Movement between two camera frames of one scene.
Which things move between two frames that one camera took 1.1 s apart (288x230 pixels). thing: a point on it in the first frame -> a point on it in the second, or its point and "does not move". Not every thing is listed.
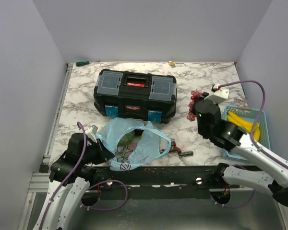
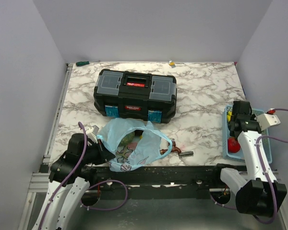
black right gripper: (203, 96) -> (252, 118)
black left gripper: (104, 154) does not move
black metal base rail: (158, 176) does not move
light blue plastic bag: (131, 143) does not move
